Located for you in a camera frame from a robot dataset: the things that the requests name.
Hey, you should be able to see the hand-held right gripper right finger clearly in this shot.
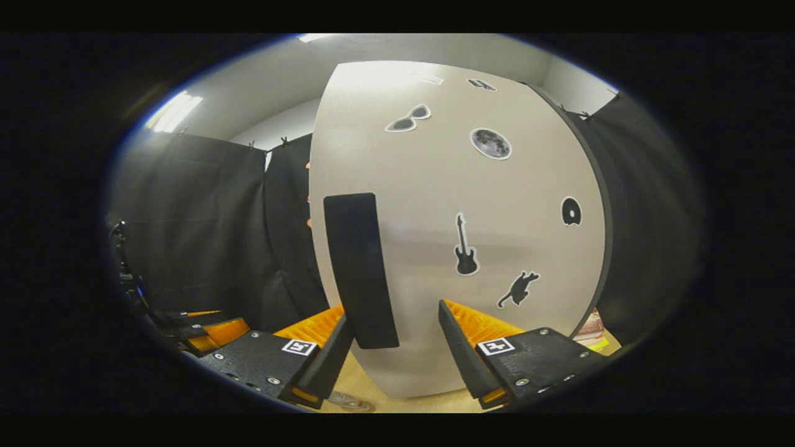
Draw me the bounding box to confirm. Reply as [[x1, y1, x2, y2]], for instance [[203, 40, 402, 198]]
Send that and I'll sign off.
[[438, 299, 606, 409]]

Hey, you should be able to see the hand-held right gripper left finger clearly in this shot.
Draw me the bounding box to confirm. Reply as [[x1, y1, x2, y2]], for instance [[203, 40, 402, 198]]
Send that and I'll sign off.
[[199, 304, 356, 410]]

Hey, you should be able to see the white cabinet door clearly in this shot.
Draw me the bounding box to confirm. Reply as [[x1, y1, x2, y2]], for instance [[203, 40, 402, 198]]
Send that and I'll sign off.
[[309, 60, 607, 399]]

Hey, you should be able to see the black backdrop cloth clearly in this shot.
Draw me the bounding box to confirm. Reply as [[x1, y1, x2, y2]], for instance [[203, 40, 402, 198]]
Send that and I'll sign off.
[[106, 90, 706, 348]]

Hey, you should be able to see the black door handle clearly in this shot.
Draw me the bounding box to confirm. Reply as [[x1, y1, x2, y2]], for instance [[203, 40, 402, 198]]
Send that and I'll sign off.
[[323, 192, 400, 350]]

